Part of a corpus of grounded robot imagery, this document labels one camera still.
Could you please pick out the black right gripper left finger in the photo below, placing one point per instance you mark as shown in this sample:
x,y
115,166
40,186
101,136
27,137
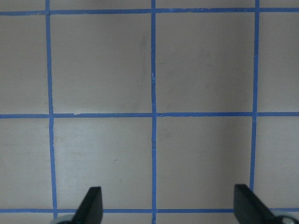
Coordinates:
x,y
90,210

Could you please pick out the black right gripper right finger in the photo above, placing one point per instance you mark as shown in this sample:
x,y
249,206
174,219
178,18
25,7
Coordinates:
x,y
249,209

